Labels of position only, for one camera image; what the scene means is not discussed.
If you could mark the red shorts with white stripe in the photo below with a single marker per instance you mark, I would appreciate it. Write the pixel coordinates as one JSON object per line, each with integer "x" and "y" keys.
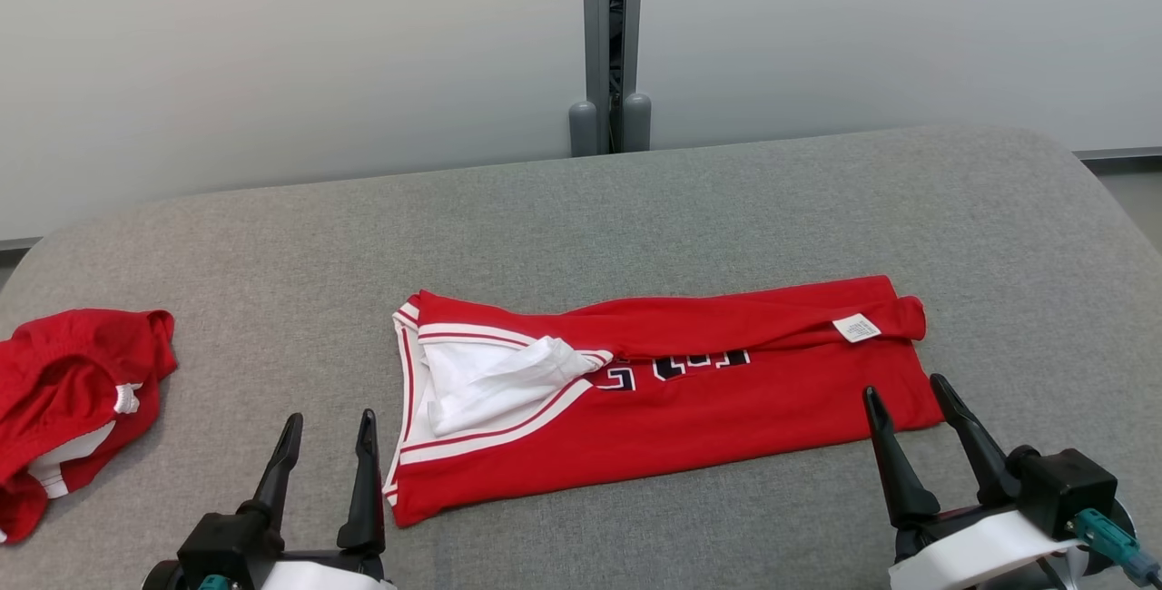
{"x": 64, "y": 372}

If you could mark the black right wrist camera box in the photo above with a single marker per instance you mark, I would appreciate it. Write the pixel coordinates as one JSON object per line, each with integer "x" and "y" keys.
{"x": 1067, "y": 490}

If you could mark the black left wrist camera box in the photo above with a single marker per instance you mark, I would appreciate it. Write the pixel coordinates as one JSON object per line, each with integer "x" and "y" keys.
{"x": 227, "y": 545}

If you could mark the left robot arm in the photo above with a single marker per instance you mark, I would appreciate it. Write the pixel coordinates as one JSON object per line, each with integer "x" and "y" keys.
{"x": 162, "y": 577}

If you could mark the red white basketball jersey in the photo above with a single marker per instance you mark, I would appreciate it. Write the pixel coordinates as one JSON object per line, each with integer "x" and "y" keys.
{"x": 708, "y": 427}

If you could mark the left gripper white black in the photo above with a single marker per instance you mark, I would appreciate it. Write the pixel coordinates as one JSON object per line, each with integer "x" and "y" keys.
{"x": 336, "y": 576}

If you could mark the grey cylindrical post foot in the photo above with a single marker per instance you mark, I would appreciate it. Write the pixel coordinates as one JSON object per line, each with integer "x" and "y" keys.
{"x": 637, "y": 122}
{"x": 584, "y": 129}

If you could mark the grey wall base rail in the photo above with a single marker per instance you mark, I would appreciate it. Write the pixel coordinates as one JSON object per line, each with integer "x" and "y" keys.
{"x": 18, "y": 243}
{"x": 1121, "y": 154}

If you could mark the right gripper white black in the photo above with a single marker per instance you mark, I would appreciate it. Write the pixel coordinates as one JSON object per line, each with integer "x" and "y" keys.
{"x": 980, "y": 554}

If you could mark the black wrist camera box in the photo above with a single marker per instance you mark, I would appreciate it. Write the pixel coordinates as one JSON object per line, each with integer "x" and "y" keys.
{"x": 227, "y": 545}
{"x": 1067, "y": 490}

